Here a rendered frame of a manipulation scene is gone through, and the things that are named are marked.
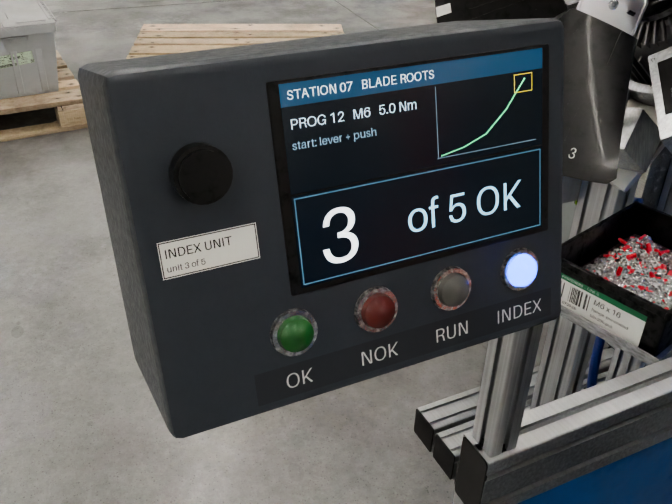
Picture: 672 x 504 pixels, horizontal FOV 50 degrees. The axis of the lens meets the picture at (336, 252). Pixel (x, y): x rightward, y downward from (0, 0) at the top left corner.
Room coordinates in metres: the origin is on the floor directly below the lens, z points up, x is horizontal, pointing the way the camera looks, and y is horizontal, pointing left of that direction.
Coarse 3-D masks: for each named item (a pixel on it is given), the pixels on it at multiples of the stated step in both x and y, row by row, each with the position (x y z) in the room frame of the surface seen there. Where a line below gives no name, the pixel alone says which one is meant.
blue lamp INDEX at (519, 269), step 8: (520, 248) 0.37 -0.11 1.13; (512, 256) 0.37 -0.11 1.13; (520, 256) 0.37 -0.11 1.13; (528, 256) 0.37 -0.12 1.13; (504, 264) 0.37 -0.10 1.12; (512, 264) 0.37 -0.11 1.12; (520, 264) 0.36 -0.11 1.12; (528, 264) 0.37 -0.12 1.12; (536, 264) 0.37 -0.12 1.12; (504, 272) 0.36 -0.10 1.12; (512, 272) 0.36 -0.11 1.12; (520, 272) 0.36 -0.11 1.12; (528, 272) 0.36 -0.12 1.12; (536, 272) 0.37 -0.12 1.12; (504, 280) 0.36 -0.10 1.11; (512, 280) 0.36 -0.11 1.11; (520, 280) 0.36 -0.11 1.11; (528, 280) 0.36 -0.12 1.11; (512, 288) 0.36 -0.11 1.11; (520, 288) 0.37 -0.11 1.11
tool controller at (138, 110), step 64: (128, 64) 0.35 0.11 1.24; (192, 64) 0.33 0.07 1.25; (256, 64) 0.34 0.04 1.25; (320, 64) 0.35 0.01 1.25; (384, 64) 0.36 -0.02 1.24; (448, 64) 0.38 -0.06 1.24; (512, 64) 0.40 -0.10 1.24; (128, 128) 0.30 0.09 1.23; (192, 128) 0.31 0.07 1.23; (256, 128) 0.33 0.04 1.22; (320, 128) 0.34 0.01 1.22; (384, 128) 0.35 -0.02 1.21; (448, 128) 0.37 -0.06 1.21; (512, 128) 0.39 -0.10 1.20; (128, 192) 0.30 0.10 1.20; (192, 192) 0.29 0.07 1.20; (256, 192) 0.32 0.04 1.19; (384, 192) 0.35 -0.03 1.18; (448, 192) 0.36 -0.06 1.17; (512, 192) 0.38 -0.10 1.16; (128, 256) 0.31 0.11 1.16; (192, 256) 0.30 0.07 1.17; (256, 256) 0.31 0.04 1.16; (384, 256) 0.34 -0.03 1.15; (448, 256) 0.35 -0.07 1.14; (128, 320) 0.35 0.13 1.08; (192, 320) 0.29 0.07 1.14; (256, 320) 0.30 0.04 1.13; (320, 320) 0.31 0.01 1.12; (448, 320) 0.34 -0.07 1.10; (512, 320) 0.36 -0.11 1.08; (192, 384) 0.28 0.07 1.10; (256, 384) 0.29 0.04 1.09; (320, 384) 0.30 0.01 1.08
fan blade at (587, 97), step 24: (576, 24) 1.03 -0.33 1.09; (600, 24) 1.03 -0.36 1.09; (576, 48) 1.01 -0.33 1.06; (600, 48) 1.01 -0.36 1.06; (624, 48) 1.01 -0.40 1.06; (576, 72) 0.99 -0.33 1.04; (600, 72) 0.99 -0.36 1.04; (624, 72) 0.99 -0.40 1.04; (576, 96) 0.97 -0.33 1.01; (600, 96) 0.97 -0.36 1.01; (624, 96) 0.97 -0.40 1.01; (576, 120) 0.95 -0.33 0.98; (600, 120) 0.94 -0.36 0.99; (600, 144) 0.92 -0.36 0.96; (576, 168) 0.90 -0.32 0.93; (600, 168) 0.89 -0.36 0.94
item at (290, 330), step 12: (288, 312) 0.30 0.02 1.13; (300, 312) 0.31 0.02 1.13; (276, 324) 0.30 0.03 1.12; (288, 324) 0.30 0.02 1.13; (300, 324) 0.30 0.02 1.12; (312, 324) 0.31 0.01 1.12; (276, 336) 0.30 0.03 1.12; (288, 336) 0.29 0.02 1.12; (300, 336) 0.30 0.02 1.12; (312, 336) 0.30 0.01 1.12; (276, 348) 0.30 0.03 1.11; (288, 348) 0.29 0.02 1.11; (300, 348) 0.30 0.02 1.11
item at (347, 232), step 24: (336, 192) 0.33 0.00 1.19; (360, 192) 0.34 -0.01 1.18; (312, 216) 0.33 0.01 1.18; (336, 216) 0.33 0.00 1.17; (360, 216) 0.34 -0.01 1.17; (312, 240) 0.32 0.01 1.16; (336, 240) 0.33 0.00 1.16; (360, 240) 0.33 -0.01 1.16; (312, 264) 0.32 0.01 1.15; (336, 264) 0.32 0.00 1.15; (360, 264) 0.33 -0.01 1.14
